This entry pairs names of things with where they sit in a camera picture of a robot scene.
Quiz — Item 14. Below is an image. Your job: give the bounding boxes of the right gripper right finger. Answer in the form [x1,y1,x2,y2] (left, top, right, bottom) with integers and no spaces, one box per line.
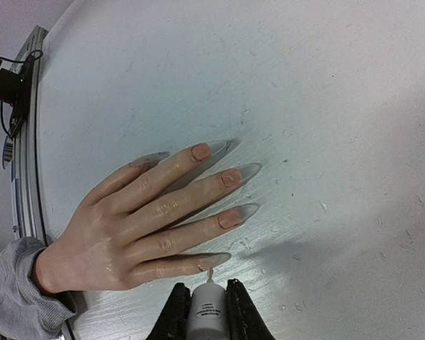
[227,278,275,340]

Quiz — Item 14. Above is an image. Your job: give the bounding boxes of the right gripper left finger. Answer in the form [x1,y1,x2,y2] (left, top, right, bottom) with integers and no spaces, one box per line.
[147,283,191,340]

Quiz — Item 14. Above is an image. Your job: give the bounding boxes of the mannequin hand with long nails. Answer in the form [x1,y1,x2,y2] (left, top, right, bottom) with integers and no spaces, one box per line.
[32,142,261,295]

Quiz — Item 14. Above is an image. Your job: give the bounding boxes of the grey sleeve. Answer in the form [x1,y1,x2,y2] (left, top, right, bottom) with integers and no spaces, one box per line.
[0,237,77,339]

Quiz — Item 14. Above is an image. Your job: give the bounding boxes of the aluminium front rail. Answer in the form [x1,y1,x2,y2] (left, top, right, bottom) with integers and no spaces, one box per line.
[1,25,75,340]

